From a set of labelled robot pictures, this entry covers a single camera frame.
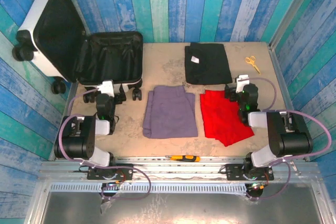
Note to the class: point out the red garment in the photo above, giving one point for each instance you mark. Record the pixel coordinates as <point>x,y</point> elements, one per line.
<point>218,119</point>

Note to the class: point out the black garment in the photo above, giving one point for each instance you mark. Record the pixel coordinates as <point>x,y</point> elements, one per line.
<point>210,64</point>

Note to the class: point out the purple trousers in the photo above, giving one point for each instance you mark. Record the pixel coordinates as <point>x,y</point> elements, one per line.
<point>170,113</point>

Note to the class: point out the white hard-shell suitcase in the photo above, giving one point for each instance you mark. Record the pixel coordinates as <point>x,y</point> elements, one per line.
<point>39,14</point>

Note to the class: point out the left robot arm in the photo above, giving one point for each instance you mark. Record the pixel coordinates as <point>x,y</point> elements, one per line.
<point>76,142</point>

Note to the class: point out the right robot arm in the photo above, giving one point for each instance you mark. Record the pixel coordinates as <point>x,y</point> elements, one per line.
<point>288,140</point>

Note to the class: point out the yellow scissors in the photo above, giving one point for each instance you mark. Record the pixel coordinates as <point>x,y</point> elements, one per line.
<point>252,63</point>

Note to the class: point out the orange and black utility knife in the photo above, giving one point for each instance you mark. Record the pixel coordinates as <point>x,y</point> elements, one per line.
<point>183,158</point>

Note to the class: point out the thin metal rod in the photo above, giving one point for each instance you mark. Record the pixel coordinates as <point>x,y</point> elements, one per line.
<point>296,170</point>

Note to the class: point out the grey metal sheet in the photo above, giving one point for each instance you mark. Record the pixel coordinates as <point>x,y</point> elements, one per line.
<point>183,208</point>

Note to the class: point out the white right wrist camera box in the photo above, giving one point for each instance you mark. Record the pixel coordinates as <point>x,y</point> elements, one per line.
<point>241,82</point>

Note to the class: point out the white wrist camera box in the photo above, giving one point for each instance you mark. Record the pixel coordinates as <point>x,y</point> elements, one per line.
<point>107,87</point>
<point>241,82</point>

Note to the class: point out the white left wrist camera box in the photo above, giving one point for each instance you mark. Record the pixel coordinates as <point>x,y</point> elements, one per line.
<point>107,87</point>

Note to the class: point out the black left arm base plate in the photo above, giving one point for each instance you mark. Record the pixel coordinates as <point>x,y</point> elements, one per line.
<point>126,171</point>

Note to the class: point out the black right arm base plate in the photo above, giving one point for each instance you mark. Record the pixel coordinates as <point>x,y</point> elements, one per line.
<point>233,172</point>

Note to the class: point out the aluminium rail frame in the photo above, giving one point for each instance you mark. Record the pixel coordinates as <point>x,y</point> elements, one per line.
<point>170,171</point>

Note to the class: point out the aluminium corner post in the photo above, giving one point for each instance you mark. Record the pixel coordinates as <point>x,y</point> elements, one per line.
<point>293,9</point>

